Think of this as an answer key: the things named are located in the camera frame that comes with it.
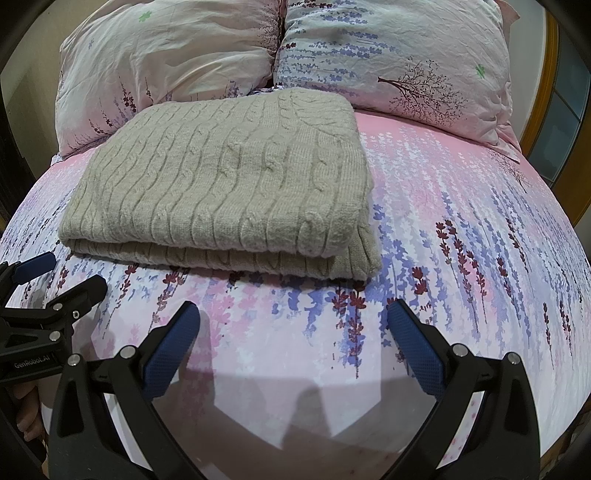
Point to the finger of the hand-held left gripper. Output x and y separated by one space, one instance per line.
83 297
32 270

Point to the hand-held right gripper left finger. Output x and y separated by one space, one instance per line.
171 350

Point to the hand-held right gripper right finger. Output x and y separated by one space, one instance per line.
415 350

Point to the person's left hand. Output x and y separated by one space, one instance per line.
30 410

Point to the pink floral bed sheet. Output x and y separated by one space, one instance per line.
461 230

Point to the pale floral pillow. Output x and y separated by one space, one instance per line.
161 50

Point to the blue glass panel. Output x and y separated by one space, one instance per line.
561 134

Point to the lilac tree print pillow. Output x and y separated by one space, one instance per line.
392 46

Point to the yellow wooden frame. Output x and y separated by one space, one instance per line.
544 83

